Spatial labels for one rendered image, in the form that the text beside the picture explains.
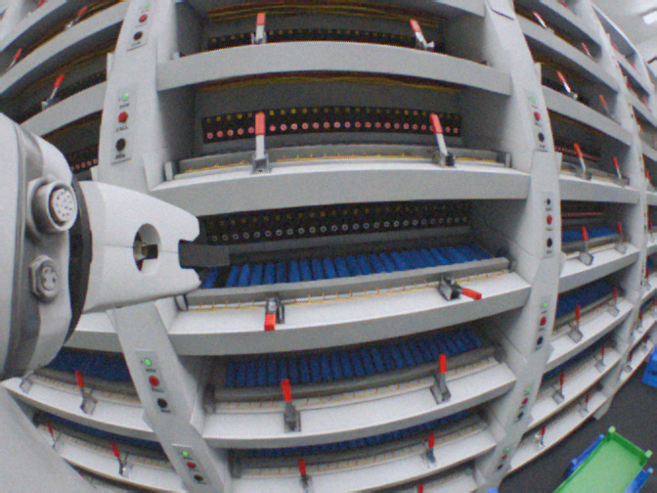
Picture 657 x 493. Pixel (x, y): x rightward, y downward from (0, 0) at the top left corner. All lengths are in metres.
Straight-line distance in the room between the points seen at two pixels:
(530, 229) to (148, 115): 0.64
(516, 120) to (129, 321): 0.73
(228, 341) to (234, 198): 0.19
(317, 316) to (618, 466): 1.05
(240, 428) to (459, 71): 0.70
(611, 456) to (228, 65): 1.35
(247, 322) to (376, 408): 0.27
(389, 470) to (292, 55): 0.78
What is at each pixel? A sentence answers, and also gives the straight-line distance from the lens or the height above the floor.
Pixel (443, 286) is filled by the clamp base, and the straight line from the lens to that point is 0.44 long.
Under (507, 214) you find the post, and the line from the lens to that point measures 0.58.
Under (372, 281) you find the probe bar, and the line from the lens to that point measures 0.42.
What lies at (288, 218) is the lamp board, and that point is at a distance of 0.50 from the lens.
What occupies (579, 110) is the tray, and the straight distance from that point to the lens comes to 0.80.
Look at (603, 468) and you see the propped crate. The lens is 1.11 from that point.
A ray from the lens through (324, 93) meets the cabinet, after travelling 0.61.
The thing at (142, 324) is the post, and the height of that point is 0.73.
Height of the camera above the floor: 0.85
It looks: 6 degrees down
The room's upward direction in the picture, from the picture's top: 4 degrees counter-clockwise
